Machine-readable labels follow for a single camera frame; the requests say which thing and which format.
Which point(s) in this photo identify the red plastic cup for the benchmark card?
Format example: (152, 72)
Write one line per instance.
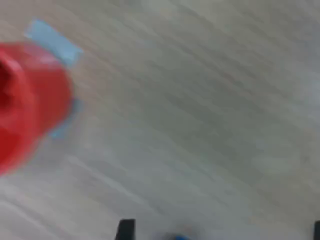
(37, 100)

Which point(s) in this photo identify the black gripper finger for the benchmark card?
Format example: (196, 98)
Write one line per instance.
(317, 231)
(126, 231)

